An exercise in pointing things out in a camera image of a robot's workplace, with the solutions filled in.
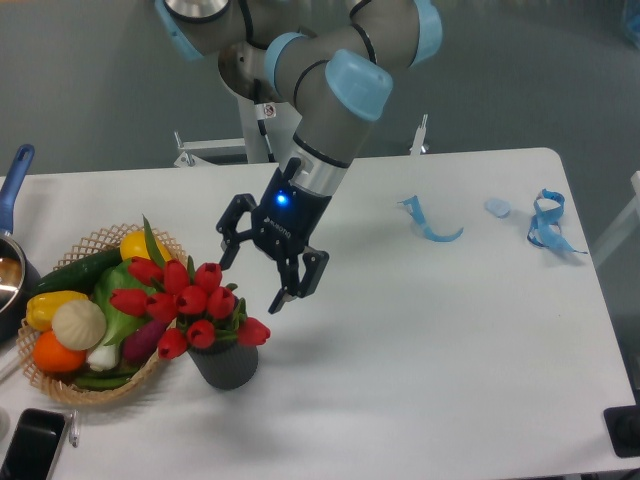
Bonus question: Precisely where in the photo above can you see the yellow lemon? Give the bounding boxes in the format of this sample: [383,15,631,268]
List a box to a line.
[119,230,172,261]

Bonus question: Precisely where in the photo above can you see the clear pen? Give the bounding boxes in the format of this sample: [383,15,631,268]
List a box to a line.
[68,409,80,448]

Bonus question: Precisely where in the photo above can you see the black smartphone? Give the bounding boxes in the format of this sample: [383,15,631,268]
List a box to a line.
[1,408,67,480]

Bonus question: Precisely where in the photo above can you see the curved blue tape strip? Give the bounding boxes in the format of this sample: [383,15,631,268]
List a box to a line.
[399,195,464,243]

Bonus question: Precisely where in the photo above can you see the tangled blue tape strip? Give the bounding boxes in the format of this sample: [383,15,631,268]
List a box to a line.
[526,189,587,254]

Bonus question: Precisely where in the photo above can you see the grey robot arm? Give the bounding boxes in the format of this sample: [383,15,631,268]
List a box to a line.
[155,1,443,312]

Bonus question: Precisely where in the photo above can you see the white steamed bun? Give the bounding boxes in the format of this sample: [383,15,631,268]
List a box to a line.
[51,299,106,351]

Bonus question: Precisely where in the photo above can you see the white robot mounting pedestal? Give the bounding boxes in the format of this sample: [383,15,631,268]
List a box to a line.
[172,39,430,168]

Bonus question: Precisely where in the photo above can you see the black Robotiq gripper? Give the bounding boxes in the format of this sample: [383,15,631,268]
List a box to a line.
[216,169,332,314]

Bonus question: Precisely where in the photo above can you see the red tulip bouquet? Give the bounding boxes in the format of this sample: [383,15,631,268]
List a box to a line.
[110,221,271,360]

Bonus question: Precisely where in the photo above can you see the small pale blue cap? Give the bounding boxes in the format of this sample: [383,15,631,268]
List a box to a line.
[484,198,511,219]

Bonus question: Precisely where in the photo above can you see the purple sweet potato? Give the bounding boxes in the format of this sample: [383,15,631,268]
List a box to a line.
[122,320,167,365]

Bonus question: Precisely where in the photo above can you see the green pea pods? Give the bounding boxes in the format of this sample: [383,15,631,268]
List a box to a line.
[73,371,135,391]

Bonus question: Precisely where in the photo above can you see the white chair frame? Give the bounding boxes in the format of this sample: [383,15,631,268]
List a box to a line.
[591,171,639,269]

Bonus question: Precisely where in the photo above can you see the green cucumber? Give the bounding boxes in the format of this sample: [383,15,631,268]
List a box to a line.
[31,249,122,295]

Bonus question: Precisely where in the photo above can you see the yellow bell pepper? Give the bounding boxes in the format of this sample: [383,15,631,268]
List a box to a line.
[25,290,89,332]

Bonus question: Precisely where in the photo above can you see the blue handled saucepan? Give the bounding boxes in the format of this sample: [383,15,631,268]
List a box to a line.
[1,144,40,342]

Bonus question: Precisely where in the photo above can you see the dark grey ribbed vase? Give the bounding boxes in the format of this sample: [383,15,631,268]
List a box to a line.
[188,341,259,391]

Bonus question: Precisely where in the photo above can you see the orange fruit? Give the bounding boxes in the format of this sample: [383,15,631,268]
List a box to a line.
[32,330,86,373]

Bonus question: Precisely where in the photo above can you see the green bok choy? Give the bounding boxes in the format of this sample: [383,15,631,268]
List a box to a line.
[87,260,153,373]

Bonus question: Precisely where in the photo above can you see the black device at table corner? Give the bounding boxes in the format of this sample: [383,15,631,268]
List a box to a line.
[603,405,639,458]

